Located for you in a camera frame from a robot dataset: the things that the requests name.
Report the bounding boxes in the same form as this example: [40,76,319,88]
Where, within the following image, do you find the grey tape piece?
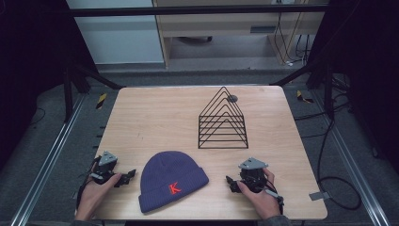
[308,190,332,202]

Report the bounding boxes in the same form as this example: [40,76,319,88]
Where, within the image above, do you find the hand-held gripper cable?
[75,155,102,210]
[263,186,285,216]

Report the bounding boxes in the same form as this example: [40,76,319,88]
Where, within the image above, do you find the yellow black floor tape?
[95,92,108,110]
[295,89,314,105]

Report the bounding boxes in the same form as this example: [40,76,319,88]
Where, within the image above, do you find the black horizontal frame bar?
[68,4,329,18]

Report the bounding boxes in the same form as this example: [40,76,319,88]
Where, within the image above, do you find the hanging black cables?
[273,0,312,67]

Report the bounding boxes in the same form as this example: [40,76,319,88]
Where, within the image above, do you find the purple knit beanie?
[138,151,210,215]

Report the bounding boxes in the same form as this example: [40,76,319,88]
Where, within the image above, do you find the person's right hand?
[236,167,282,221]

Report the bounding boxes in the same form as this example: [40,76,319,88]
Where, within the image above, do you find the black metal stand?
[61,60,126,124]
[270,57,336,120]

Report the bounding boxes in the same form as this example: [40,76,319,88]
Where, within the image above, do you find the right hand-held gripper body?
[237,156,275,193]

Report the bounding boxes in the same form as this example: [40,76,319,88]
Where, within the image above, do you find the black wire rack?
[197,86,249,150]

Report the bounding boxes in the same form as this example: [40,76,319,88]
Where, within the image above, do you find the person's left hand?
[74,172,123,221]

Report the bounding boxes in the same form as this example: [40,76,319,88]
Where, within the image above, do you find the white cabinet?
[65,0,166,66]

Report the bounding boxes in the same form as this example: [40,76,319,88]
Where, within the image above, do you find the right hand-held gripper cable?
[263,186,285,216]

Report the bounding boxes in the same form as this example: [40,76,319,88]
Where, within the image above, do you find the light wooden desk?
[152,0,328,69]

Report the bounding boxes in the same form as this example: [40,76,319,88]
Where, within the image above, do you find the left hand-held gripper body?
[90,151,122,186]

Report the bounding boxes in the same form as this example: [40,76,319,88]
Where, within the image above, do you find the left hand-held gripper cable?
[75,155,102,210]

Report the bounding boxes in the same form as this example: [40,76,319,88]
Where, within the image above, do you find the aluminium floor rail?
[312,90,391,226]
[9,93,88,226]

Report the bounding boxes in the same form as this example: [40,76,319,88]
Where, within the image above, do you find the thick black floor cable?
[294,100,363,211]

